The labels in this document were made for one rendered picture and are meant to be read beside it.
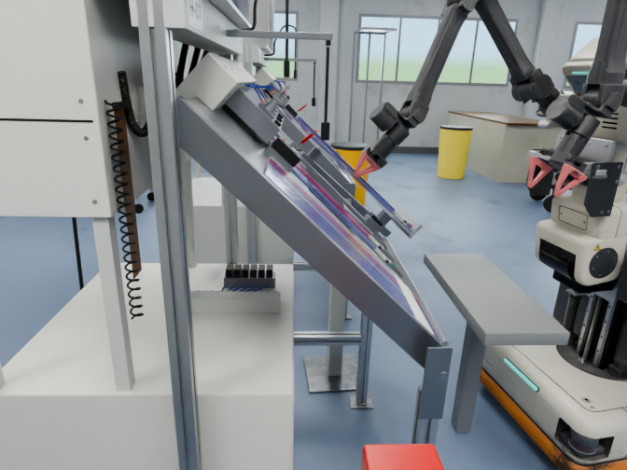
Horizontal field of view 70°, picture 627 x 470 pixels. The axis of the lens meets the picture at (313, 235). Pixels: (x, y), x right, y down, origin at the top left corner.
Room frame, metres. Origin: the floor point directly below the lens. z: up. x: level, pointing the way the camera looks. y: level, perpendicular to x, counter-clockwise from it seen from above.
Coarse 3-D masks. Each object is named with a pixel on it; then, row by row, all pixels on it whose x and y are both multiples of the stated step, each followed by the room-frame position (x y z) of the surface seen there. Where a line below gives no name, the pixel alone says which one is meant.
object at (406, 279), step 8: (384, 240) 1.45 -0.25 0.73; (392, 248) 1.35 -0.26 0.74; (392, 256) 1.30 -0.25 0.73; (400, 264) 1.22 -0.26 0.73; (408, 280) 1.12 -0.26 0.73; (416, 288) 1.07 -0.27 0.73; (416, 296) 1.03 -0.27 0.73; (424, 304) 0.97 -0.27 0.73; (432, 320) 0.90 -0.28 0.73; (440, 336) 0.84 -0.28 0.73; (448, 344) 0.81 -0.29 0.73
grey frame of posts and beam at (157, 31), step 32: (160, 0) 0.73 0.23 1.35; (160, 32) 0.73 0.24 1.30; (192, 32) 0.79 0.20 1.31; (224, 32) 1.13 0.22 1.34; (160, 64) 0.73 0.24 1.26; (160, 96) 0.73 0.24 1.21; (160, 128) 0.74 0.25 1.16; (160, 160) 0.73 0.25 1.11; (160, 192) 0.73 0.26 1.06; (224, 192) 1.46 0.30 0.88; (160, 224) 0.73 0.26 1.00; (160, 256) 0.73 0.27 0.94; (192, 352) 0.75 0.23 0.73; (192, 384) 0.73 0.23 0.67; (192, 416) 0.73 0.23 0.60; (416, 416) 0.77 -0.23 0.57; (192, 448) 0.73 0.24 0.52
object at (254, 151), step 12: (204, 108) 0.92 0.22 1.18; (216, 120) 0.92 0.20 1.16; (228, 120) 1.02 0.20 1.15; (228, 132) 0.91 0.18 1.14; (240, 132) 1.01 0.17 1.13; (240, 144) 0.91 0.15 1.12; (252, 144) 1.02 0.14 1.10; (252, 156) 0.91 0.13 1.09; (264, 156) 1.02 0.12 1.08; (264, 168) 0.91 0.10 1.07; (300, 180) 1.15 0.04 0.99
